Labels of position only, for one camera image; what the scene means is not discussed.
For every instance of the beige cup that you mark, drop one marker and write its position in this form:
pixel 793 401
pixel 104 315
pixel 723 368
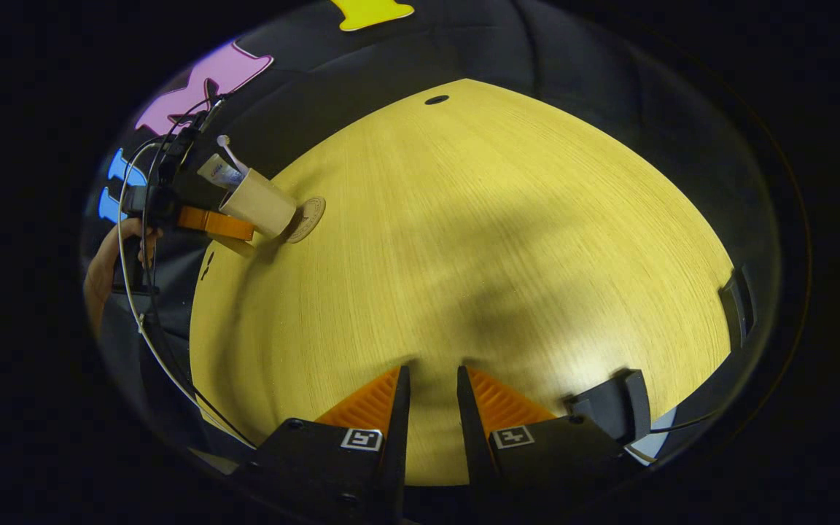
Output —
pixel 259 204

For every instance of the black backdrop cloth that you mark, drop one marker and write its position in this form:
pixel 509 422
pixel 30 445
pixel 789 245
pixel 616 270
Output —
pixel 573 58

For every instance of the white toothbrush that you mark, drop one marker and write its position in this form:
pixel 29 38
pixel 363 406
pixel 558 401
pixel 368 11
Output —
pixel 234 157

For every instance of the black desk clamp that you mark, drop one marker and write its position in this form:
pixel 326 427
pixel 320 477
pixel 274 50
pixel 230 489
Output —
pixel 624 405
pixel 737 310

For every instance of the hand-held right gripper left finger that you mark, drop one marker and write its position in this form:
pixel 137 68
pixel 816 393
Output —
pixel 397 437

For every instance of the round brown coaster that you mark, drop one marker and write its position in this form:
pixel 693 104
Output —
pixel 310 215

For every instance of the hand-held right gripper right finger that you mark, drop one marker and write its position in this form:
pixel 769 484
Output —
pixel 472 437

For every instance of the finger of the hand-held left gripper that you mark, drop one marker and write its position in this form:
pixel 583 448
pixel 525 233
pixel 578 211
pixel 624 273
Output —
pixel 216 222

